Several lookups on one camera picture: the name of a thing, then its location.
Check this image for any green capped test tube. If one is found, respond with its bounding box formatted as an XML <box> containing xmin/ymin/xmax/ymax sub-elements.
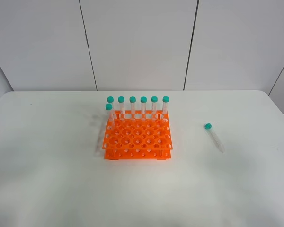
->
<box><xmin>204</xmin><ymin>123</ymin><xmax>225</xmax><ymax>153</ymax></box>

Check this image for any row test tube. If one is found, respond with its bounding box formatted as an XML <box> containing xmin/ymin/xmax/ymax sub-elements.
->
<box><xmin>118</xmin><ymin>96</ymin><xmax>125</xmax><ymax>115</ymax></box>
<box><xmin>129</xmin><ymin>96</ymin><xmax>136</xmax><ymax>115</ymax></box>
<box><xmin>140</xmin><ymin>96</ymin><xmax>147</xmax><ymax>116</ymax></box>
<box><xmin>107</xmin><ymin>96</ymin><xmax>115</xmax><ymax>110</ymax></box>
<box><xmin>162</xmin><ymin>96</ymin><xmax>169</xmax><ymax>115</ymax></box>
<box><xmin>151</xmin><ymin>96</ymin><xmax>158</xmax><ymax>117</ymax></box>

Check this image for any orange plastic test tube rack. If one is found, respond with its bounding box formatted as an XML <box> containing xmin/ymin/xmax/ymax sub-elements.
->
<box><xmin>102</xmin><ymin>110</ymin><xmax>173</xmax><ymax>160</ymax></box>

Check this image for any front left racked test tube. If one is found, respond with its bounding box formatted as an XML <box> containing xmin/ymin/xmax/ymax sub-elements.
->
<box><xmin>106</xmin><ymin>103</ymin><xmax>115</xmax><ymax>127</ymax></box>

